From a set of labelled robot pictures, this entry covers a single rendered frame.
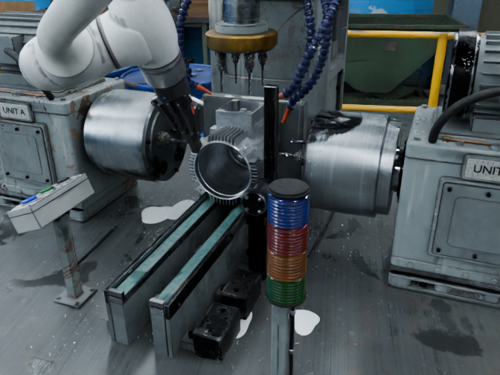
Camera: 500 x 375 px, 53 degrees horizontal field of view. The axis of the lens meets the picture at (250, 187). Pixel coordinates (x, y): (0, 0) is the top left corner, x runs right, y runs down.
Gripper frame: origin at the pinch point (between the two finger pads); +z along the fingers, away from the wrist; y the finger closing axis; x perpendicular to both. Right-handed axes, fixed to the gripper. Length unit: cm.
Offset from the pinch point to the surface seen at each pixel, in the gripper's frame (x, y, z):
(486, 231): 7, -67, 9
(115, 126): -2.2, 24.0, 1.3
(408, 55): -340, -22, 258
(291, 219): 34, -37, -28
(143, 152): 2.0, 15.5, 5.6
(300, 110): -21.5, -20.3, 9.3
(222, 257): 23.2, -13.1, 12.0
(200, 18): -330, 191, 216
